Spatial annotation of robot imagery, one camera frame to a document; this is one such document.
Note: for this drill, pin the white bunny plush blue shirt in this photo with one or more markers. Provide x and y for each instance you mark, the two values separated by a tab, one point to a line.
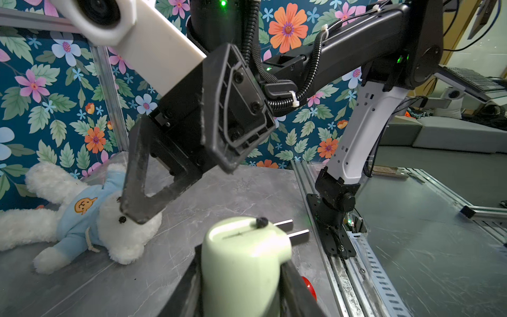
88	218

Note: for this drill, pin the aluminium frame corner post right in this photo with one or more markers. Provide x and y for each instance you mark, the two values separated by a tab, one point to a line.
111	97

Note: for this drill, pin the red flashlight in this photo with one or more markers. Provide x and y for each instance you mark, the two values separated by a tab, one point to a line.
310	287

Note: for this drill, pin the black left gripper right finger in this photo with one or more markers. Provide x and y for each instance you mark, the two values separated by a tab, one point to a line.
295	298

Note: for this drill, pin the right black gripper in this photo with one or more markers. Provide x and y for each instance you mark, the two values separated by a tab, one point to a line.
215	116

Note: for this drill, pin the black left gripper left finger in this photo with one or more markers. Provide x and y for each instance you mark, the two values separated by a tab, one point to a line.
186	299

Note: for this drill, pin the pale green flashlight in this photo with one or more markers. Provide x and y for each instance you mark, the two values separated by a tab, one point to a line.
241	259

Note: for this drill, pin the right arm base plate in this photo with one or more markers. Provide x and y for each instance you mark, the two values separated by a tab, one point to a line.
331	229

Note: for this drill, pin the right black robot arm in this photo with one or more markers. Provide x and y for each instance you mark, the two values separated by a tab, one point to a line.
383	53

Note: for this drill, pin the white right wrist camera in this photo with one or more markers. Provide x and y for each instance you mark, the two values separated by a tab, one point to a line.
140	34

